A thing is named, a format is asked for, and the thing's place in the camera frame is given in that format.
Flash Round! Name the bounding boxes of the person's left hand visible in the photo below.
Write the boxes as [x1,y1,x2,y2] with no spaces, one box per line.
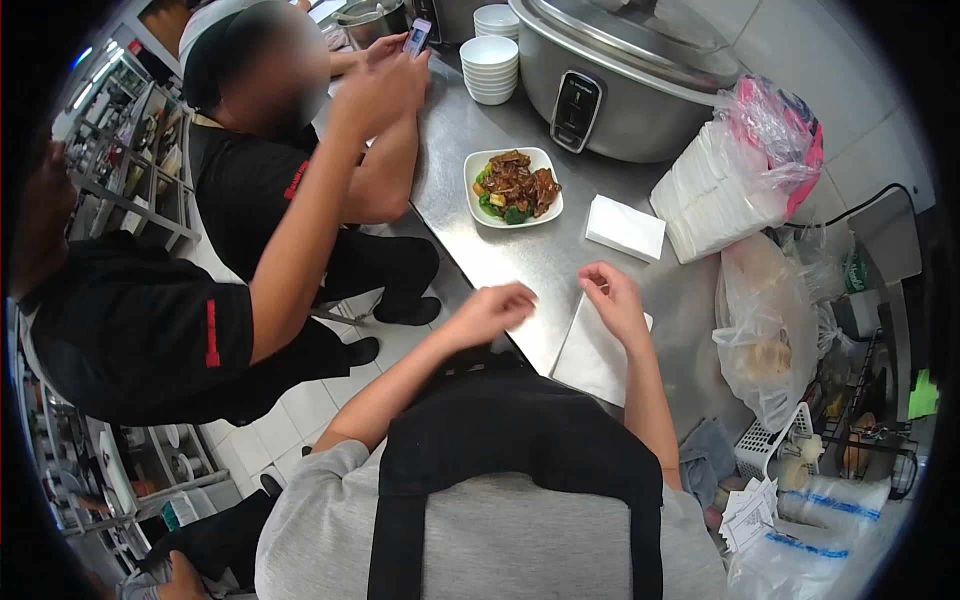
[447,282,538,348]

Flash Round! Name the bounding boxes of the person's right hand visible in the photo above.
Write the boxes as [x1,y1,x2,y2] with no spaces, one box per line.
[576,261,651,345]

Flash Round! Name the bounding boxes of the person's left fingers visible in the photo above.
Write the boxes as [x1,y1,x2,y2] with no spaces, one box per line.
[495,282,538,322]

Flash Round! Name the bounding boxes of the person's right fingers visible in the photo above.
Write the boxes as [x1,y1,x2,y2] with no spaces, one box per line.
[576,261,625,303]

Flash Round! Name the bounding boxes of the folded white paper napkin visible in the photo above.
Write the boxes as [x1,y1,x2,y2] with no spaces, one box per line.
[584,194,668,264]

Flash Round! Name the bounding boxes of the flat white paper napkin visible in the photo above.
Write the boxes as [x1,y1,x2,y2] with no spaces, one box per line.
[550,291,654,408]

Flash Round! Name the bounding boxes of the white square plate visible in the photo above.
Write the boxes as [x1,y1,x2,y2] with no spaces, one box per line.
[462,147,565,230]

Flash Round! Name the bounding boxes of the braised meat with broccoli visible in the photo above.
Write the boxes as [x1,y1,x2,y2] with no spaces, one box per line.
[473,150,563,226]

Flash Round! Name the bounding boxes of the bagged pack of white napkins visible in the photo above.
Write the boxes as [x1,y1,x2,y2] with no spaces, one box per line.
[648,74,825,265]

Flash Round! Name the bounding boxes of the clear bag of buns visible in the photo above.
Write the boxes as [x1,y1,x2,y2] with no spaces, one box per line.
[711,232,820,434]

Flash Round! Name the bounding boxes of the large steel rice cooker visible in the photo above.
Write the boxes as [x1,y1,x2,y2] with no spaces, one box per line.
[507,0,745,165]

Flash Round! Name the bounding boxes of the gray cloth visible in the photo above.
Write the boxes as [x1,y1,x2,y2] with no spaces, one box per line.
[678,418,741,513]

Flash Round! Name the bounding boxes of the person's body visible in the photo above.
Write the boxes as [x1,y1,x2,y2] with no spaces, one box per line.
[254,351,730,600]

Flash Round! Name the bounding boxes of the stack of white bowls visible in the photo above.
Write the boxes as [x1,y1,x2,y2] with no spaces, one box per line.
[459,35,520,107]
[473,3,521,41]

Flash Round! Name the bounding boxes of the white plastic basket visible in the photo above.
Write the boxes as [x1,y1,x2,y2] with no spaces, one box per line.
[733,402,817,483]

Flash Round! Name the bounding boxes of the smartphone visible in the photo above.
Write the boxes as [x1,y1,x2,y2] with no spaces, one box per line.
[402,17,434,60]

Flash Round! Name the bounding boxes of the pile of paper receipts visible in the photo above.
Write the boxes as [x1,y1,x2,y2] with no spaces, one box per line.
[718,477,781,555]

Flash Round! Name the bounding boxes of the steel pot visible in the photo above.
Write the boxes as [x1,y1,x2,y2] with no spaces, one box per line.
[332,0,411,51]

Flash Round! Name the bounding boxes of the blue-printed clear plastic bags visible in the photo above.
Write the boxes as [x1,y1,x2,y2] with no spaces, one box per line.
[726,474,895,600]

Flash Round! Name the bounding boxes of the green paper note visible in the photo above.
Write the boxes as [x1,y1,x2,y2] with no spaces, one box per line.
[907,369,940,422]

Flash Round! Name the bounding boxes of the metal shelf with dishes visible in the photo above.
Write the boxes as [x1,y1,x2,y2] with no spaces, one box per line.
[54,41,202,252]
[13,360,243,575]

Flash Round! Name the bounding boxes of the black power cable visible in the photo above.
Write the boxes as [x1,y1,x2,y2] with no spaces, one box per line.
[782,182,918,231]

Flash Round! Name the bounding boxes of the black wire rack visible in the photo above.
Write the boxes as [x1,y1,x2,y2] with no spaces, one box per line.
[819,328,921,500]

